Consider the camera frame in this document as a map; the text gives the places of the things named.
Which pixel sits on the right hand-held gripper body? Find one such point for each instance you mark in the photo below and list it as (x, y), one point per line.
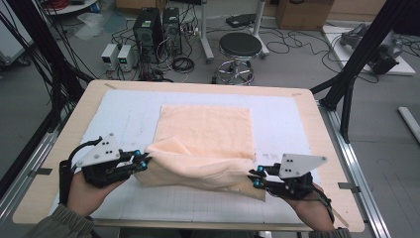
(297, 163)

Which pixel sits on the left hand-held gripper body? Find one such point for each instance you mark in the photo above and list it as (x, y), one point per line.
(102, 152)

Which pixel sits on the peach towel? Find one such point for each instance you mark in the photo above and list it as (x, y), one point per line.
(204, 139)

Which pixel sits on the person's left hand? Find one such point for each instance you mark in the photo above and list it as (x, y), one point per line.
(84, 196)

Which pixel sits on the person's right hand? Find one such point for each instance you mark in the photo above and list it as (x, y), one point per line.
(315, 211)

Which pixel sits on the white grid mat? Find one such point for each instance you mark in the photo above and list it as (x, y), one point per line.
(280, 115)

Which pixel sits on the white power supply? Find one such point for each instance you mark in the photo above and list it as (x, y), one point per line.
(109, 56)
(125, 58)

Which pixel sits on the white tube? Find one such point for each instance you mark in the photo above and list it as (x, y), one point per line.
(409, 120)

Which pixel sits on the white base board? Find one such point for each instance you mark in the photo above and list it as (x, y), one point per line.
(336, 49)

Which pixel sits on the large black computer tower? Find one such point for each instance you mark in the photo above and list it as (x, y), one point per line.
(147, 33)

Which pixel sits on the clear plastic sheet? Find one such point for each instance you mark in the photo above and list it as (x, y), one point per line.
(89, 26)

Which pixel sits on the slim black computer tower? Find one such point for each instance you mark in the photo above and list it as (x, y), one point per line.
(171, 33)

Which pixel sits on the black round stool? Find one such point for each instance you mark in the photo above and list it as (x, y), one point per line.
(240, 44)

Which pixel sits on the white stand leg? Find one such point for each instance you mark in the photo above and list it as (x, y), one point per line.
(205, 33)
(259, 26)

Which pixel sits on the grey machine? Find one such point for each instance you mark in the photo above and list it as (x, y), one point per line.
(386, 53)

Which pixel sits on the white panel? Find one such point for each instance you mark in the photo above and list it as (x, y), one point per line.
(11, 39)

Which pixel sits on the white round table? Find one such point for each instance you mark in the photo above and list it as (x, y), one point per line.
(76, 7)

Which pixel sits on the cardboard box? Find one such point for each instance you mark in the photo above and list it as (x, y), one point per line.
(303, 15)

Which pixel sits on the flat black device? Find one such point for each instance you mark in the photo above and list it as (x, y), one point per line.
(241, 20)

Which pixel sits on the metal table bracket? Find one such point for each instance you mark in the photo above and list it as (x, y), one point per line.
(41, 171)
(348, 186)

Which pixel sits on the aluminium rail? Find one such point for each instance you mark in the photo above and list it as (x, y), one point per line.
(356, 172)
(29, 165)

